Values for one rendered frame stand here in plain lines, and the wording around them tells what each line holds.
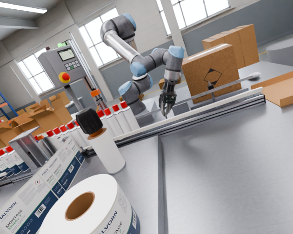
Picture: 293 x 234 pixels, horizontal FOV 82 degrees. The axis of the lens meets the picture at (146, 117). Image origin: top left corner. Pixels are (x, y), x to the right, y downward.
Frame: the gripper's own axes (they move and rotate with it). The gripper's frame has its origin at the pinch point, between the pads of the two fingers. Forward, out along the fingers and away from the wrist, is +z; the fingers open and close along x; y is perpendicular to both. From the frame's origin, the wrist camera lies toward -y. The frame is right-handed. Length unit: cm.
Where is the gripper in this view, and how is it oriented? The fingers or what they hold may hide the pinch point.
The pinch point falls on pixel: (164, 113)
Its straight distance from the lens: 95.3
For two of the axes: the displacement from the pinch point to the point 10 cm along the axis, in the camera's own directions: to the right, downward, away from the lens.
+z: -1.2, 9.0, 4.1
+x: 9.9, 1.4, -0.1
